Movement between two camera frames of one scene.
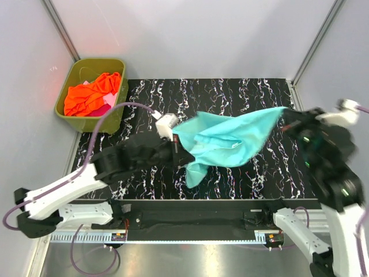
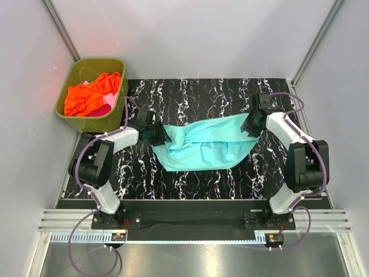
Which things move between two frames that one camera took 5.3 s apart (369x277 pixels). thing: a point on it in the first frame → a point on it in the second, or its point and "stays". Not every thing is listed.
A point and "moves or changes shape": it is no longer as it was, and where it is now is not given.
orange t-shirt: x=82 y=99 stays
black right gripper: x=293 y=119 → x=246 y=126
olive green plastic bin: x=89 y=88 stays
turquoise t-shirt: x=215 y=141 moves or changes shape
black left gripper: x=180 y=156 → x=162 y=137
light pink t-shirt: x=109 y=98 stays
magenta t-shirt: x=100 y=111 stays
